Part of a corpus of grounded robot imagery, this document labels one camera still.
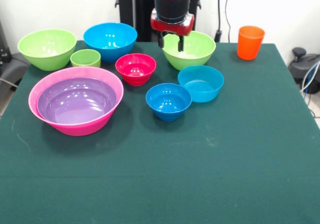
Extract black cable with plug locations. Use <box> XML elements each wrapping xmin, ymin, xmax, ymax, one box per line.
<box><xmin>214</xmin><ymin>0</ymin><xmax>224</xmax><ymax>43</ymax></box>

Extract grey cable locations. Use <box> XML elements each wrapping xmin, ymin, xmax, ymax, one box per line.
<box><xmin>0</xmin><ymin>77</ymin><xmax>19</xmax><ymax>89</ymax></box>

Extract lime green small cup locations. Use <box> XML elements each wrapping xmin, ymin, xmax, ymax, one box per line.
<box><xmin>70</xmin><ymin>49</ymin><xmax>102</xmax><ymax>69</ymax></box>

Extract dark blue small bowl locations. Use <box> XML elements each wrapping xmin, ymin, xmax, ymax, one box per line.
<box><xmin>145</xmin><ymin>83</ymin><xmax>193</xmax><ymax>122</ymax></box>

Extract black stand base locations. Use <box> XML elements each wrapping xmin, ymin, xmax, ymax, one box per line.
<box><xmin>287</xmin><ymin>47</ymin><xmax>320</xmax><ymax>95</ymax></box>
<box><xmin>0</xmin><ymin>21</ymin><xmax>31</xmax><ymax>85</ymax></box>

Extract dark green table cloth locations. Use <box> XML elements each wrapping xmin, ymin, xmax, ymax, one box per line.
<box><xmin>0</xmin><ymin>40</ymin><xmax>320</xmax><ymax>224</ymax></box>

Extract red small bowl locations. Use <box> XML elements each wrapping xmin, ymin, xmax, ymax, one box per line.
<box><xmin>115</xmin><ymin>53</ymin><xmax>157</xmax><ymax>87</ymax></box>

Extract thin black cable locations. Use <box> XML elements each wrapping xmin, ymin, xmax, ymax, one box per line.
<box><xmin>224</xmin><ymin>0</ymin><xmax>232</xmax><ymax>44</ymax></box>

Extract orange cup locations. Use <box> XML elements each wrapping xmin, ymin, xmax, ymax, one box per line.
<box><xmin>237</xmin><ymin>25</ymin><xmax>266</xmax><ymax>61</ymax></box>

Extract purple shallow bowl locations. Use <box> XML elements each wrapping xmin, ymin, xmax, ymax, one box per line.
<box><xmin>36</xmin><ymin>77</ymin><xmax>118</xmax><ymax>125</ymax></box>

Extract tangled floor cables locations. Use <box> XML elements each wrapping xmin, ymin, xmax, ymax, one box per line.
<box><xmin>301</xmin><ymin>61</ymin><xmax>320</xmax><ymax>120</ymax></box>

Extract pink large bowl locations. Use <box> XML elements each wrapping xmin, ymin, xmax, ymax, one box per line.
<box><xmin>28</xmin><ymin>66</ymin><xmax>125</xmax><ymax>137</ymax></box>

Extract lime green large bowl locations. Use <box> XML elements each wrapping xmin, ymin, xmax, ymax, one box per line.
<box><xmin>17</xmin><ymin>28</ymin><xmax>78</xmax><ymax>72</ymax></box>
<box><xmin>160</xmin><ymin>30</ymin><xmax>217</xmax><ymax>72</ymax></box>

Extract turquoise bowl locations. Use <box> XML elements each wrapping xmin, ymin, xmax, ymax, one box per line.
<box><xmin>177</xmin><ymin>65</ymin><xmax>225</xmax><ymax>103</ymax></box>

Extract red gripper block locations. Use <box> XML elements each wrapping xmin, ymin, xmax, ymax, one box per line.
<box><xmin>150</xmin><ymin>18</ymin><xmax>195</xmax><ymax>53</ymax></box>

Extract blue large bowl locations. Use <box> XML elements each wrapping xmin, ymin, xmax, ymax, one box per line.
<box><xmin>83</xmin><ymin>22</ymin><xmax>138</xmax><ymax>64</ymax></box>

